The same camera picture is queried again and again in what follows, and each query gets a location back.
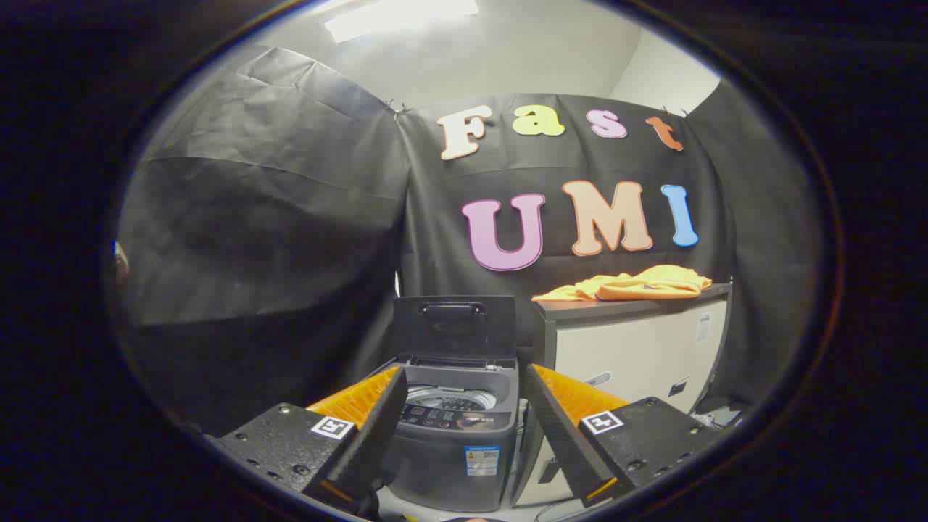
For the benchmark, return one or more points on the grey washing machine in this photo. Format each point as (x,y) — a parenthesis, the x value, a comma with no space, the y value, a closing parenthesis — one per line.
(442,457)

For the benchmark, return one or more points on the black backdrop cloth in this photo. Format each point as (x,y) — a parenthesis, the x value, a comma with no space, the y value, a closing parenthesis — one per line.
(275,217)

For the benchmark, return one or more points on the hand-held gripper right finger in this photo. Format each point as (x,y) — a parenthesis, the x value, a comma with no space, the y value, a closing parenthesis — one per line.
(558,435)

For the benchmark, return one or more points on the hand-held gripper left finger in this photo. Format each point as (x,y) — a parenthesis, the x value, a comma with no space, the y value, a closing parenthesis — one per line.
(377,435)

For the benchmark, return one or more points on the white cabinet with grey top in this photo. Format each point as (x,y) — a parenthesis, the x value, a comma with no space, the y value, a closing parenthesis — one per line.
(638,348)

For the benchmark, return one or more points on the orange polo shirt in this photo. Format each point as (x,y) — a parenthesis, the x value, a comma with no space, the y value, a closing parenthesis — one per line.
(638,284)

